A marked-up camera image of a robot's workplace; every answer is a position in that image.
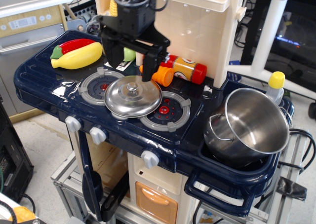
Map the right grey stove knob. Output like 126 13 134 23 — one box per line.
141 150 159 169

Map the black white sticker card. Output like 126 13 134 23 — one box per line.
104 61 133 72

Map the black cable right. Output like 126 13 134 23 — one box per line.
278 128 316 174

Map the middle grey stove knob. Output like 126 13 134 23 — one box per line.
89 127 107 145

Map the cream toy kitchen hutch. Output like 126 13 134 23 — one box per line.
105 0 246 88

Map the black toy oven door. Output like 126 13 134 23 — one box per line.
101 171 129 222

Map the beige appliance with display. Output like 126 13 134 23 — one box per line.
0 0 73 116

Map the navy hanging toy spoon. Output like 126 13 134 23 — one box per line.
78 130 103 221

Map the red toy ketchup bottle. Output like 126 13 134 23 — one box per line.
160 55 207 85

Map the black computer case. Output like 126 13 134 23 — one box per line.
0 105 34 203

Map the yellow toy banana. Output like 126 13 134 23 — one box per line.
51 42 103 70

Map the orange toy carrot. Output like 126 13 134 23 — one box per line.
144 66 174 87

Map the yellow capped clear bottle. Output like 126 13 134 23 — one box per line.
266 71 285 105

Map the navy toy kitchen counter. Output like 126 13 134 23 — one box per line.
14 31 279 217

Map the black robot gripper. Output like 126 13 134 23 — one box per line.
98 0 170 82

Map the orange toy drawer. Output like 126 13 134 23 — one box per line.
135 182 178 224

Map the right grey stove burner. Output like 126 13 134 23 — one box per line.
140 91 192 132

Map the green toy apple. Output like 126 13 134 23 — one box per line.
123 47 136 62

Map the aluminium frame cart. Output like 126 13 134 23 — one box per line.
50 135 309 224

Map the grey stove knob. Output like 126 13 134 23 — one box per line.
89 127 107 145
65 116 81 133
141 150 159 169

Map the stainless steel pot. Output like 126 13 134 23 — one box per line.
203 88 289 168

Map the grey stove burner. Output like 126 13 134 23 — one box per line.
140 91 192 132
78 67 124 106

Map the left grey stove knob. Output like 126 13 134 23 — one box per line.
65 116 81 133

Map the red toy chili pepper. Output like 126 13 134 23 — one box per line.
50 38 95 60

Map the steel pot lid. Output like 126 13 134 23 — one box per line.
104 75 162 118

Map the left grey stove burner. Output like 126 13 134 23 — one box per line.
78 67 124 106

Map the yellow toy corn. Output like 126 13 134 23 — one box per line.
109 0 118 17

